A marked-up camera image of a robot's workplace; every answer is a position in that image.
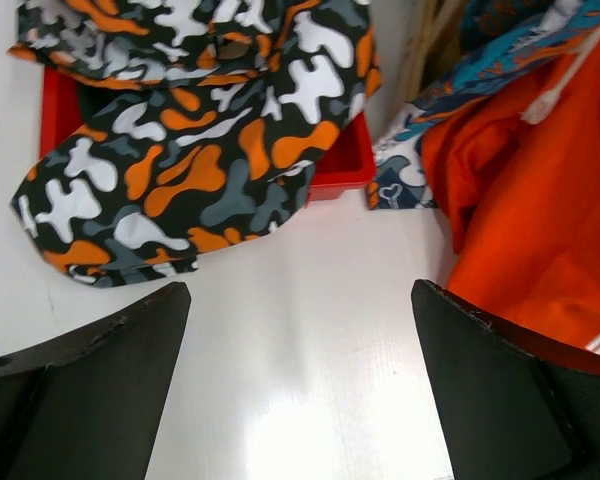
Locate wooden clothes rack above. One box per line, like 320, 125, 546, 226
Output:
406, 1, 468, 100

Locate blue orange patterned shorts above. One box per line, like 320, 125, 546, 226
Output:
365, 1, 600, 210

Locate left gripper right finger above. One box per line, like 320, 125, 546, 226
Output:
411, 280, 600, 479

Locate red plastic bin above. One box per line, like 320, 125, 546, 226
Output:
39, 67, 376, 202

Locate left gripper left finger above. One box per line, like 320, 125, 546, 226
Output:
0, 282, 191, 479

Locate camouflage orange grey shorts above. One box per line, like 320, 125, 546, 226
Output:
10, 1, 381, 288

